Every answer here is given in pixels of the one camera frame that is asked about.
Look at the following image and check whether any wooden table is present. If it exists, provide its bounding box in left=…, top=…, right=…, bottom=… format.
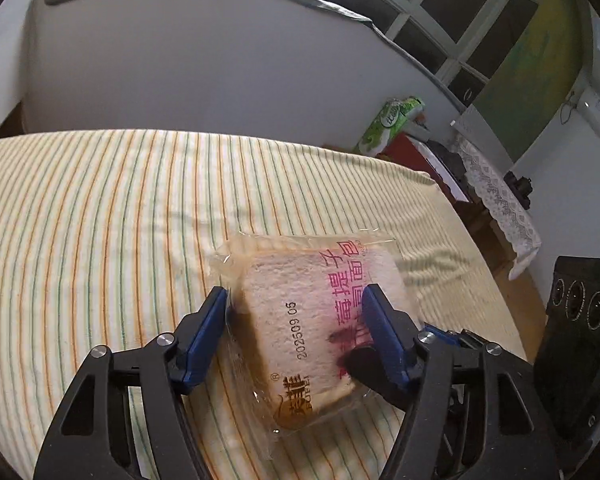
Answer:
left=462, top=200, right=518, bottom=273

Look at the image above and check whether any clear sliced bread packet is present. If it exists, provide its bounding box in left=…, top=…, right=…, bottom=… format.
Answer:
left=209, top=230, right=421, bottom=448

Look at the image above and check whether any green yellow wall hanging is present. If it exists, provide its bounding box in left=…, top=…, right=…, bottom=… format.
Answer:
left=472, top=0, right=588, bottom=161

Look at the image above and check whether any white window frame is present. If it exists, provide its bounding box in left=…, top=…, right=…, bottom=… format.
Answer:
left=380, top=0, right=546, bottom=106

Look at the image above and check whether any white lace tablecloth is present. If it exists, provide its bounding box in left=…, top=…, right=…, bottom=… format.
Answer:
left=452, top=132, right=543, bottom=281

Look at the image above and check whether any white wall unit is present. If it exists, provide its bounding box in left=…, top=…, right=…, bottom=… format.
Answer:
left=575, top=85, right=600, bottom=126

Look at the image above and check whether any black item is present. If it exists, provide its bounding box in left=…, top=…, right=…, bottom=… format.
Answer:
left=427, top=140, right=468, bottom=196

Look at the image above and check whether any small dark object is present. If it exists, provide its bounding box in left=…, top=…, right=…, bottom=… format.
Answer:
left=502, top=170, right=536, bottom=208

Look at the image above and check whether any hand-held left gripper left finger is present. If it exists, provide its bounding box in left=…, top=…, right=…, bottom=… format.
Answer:
left=32, top=286, right=229, bottom=480

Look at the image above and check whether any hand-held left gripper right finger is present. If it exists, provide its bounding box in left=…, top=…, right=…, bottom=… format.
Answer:
left=340, top=283, right=588, bottom=480

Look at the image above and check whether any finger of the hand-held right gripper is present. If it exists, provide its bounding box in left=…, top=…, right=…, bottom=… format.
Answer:
left=422, top=325, right=487, bottom=350

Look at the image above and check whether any green tissue pack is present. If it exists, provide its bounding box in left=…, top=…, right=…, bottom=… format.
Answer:
left=356, top=96, right=426, bottom=156

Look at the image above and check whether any red box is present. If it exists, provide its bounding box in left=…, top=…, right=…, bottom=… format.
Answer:
left=380, top=132, right=473, bottom=203

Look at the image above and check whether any striped bed sheet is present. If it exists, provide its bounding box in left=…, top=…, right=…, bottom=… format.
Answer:
left=0, top=127, right=528, bottom=480

